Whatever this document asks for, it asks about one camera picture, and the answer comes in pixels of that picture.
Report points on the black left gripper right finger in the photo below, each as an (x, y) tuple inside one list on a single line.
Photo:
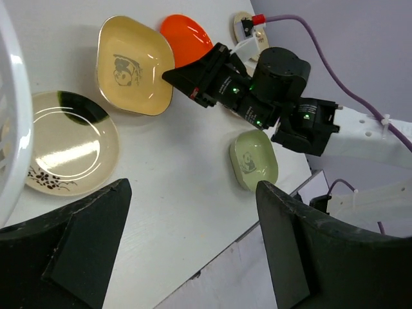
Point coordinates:
[(317, 261)]

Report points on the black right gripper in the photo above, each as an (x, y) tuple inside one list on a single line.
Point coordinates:
[(218, 76)]

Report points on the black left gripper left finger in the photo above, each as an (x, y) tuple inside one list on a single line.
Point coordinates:
[(65, 258)]

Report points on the yellow square panda plate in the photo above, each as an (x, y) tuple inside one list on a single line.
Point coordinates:
[(131, 59)]

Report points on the green square panda plate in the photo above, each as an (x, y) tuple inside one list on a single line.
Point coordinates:
[(253, 159)]

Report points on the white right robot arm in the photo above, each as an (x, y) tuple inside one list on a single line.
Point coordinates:
[(272, 98)]

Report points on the white plastic basket bin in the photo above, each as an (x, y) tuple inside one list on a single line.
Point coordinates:
[(16, 118)]

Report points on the orange round plate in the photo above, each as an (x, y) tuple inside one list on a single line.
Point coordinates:
[(187, 39)]

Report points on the cream round plate far right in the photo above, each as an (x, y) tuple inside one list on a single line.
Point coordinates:
[(238, 29)]

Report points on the cream round flower plate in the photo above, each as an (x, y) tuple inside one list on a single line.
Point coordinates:
[(76, 145)]

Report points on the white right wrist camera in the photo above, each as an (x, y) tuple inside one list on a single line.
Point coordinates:
[(249, 38)]

